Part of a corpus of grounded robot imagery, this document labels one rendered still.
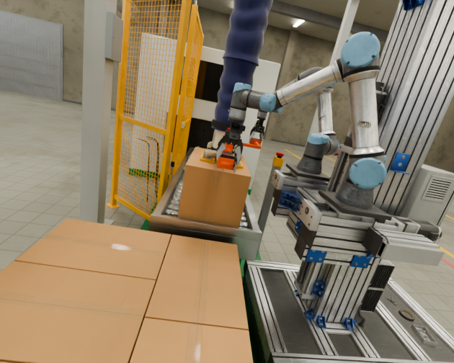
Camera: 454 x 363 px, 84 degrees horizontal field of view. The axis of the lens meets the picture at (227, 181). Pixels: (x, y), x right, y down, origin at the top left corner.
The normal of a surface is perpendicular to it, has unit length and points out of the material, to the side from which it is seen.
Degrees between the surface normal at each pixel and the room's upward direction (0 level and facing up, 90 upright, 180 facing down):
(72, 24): 90
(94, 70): 90
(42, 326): 0
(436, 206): 90
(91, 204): 90
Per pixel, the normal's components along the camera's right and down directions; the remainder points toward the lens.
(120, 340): 0.19, -0.94
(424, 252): 0.09, 0.32
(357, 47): -0.47, 0.05
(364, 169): -0.44, 0.31
